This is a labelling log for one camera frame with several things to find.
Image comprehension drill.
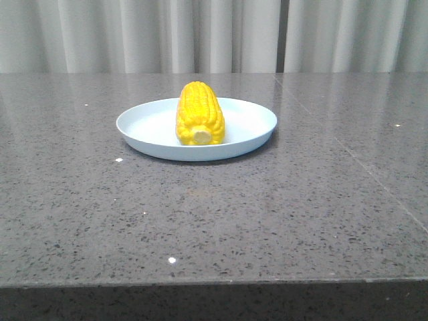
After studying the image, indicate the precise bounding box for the white pleated curtain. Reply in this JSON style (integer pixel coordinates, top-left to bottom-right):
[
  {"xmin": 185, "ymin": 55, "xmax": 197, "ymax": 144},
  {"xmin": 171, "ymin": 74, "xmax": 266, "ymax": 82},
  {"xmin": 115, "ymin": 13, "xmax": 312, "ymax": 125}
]
[
  {"xmin": 284, "ymin": 1, "xmax": 427, "ymax": 73},
  {"xmin": 1, "ymin": 1, "xmax": 286, "ymax": 74}
]

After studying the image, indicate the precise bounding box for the yellow corn cob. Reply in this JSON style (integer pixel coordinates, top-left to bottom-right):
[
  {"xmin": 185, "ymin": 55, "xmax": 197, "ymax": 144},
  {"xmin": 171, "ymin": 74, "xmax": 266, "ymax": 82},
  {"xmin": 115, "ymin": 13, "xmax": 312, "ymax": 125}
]
[{"xmin": 175, "ymin": 82, "xmax": 225, "ymax": 146}]

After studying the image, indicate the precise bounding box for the light blue round plate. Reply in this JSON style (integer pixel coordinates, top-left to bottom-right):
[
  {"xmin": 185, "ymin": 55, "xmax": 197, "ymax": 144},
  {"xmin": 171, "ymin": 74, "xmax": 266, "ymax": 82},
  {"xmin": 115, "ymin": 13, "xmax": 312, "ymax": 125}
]
[{"xmin": 116, "ymin": 98, "xmax": 277, "ymax": 162}]

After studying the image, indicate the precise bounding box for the white pleated curtain right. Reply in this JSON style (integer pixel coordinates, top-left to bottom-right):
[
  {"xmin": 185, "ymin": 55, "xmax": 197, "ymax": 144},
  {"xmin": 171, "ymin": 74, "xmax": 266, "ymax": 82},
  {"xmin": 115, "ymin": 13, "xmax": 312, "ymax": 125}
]
[{"xmin": 284, "ymin": 1, "xmax": 427, "ymax": 73}]

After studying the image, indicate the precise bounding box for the white pleated curtain left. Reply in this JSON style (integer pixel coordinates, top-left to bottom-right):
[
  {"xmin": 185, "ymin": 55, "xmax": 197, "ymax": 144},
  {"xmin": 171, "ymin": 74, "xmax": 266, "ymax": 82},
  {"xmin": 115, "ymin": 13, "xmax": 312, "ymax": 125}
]
[{"xmin": 1, "ymin": 1, "xmax": 286, "ymax": 74}]

